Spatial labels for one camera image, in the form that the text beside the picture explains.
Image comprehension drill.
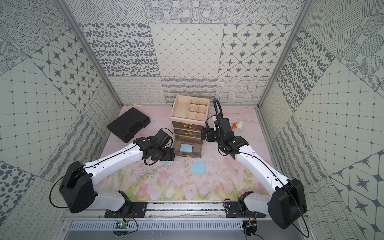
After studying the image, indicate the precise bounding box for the clear grey drawer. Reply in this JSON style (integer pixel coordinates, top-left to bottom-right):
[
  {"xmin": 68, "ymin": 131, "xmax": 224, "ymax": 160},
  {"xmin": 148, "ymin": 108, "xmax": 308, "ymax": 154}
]
[
  {"xmin": 174, "ymin": 136, "xmax": 203, "ymax": 159},
  {"xmin": 172, "ymin": 121, "xmax": 204, "ymax": 132},
  {"xmin": 174, "ymin": 129, "xmax": 202, "ymax": 139}
]

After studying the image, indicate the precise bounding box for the beige desktop drawer organizer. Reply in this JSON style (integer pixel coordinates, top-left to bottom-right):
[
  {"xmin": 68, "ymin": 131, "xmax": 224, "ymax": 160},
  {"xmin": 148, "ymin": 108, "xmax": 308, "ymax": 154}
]
[{"xmin": 170, "ymin": 95, "xmax": 210, "ymax": 127}]

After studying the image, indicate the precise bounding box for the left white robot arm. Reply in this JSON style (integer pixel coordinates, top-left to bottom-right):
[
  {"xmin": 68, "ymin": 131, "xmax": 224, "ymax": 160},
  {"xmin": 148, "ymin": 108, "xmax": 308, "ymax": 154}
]
[{"xmin": 59, "ymin": 137, "xmax": 175, "ymax": 218}]

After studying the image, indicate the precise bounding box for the white bottle orange cap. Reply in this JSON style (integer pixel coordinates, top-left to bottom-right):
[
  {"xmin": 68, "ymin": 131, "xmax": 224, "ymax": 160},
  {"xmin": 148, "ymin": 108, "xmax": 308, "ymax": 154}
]
[{"xmin": 232, "ymin": 121, "xmax": 244, "ymax": 131}]

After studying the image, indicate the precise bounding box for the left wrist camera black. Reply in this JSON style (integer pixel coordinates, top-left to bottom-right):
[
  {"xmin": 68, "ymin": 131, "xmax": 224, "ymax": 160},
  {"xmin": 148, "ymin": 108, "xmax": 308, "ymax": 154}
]
[{"xmin": 153, "ymin": 129, "xmax": 173, "ymax": 147}]

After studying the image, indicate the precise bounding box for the green circuit board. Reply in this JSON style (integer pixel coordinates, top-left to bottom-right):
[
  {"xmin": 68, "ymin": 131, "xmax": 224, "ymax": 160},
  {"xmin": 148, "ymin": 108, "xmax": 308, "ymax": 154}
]
[{"xmin": 115, "ymin": 221, "xmax": 128, "ymax": 230}]

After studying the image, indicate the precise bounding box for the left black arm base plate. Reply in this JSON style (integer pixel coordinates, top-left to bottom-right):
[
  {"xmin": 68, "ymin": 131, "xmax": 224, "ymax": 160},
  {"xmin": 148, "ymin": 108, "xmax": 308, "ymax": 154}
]
[{"xmin": 104, "ymin": 202, "xmax": 148, "ymax": 219}]

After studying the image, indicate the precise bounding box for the aluminium mounting rail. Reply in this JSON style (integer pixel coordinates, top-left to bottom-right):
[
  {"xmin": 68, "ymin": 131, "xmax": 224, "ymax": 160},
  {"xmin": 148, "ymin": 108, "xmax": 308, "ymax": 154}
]
[{"xmin": 61, "ymin": 200, "xmax": 310, "ymax": 221}]

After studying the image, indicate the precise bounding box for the black round connector box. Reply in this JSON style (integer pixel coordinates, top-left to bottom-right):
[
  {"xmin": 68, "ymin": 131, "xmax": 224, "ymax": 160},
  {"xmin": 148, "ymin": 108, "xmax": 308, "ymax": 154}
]
[{"xmin": 243, "ymin": 220, "xmax": 258, "ymax": 236}]

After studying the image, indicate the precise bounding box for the floral pink table mat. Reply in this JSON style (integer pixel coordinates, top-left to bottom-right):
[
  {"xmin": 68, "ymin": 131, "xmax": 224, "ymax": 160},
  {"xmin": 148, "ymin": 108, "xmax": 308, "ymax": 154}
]
[{"xmin": 97, "ymin": 106, "xmax": 273, "ymax": 201}]

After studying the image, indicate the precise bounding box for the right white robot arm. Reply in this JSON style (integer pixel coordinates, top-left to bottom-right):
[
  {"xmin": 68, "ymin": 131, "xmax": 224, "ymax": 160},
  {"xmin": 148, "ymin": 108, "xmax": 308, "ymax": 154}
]
[{"xmin": 201, "ymin": 118, "xmax": 307, "ymax": 229}]

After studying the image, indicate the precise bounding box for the black plastic tool case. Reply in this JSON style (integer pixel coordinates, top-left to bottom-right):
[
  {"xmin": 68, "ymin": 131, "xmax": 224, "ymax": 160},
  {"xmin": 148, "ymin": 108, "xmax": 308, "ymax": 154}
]
[{"xmin": 108, "ymin": 108, "xmax": 151, "ymax": 143}]

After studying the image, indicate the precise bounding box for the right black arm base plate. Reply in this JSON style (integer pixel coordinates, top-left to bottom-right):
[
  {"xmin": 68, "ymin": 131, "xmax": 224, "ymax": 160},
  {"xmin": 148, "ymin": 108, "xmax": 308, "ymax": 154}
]
[{"xmin": 223, "ymin": 201, "xmax": 266, "ymax": 218}]

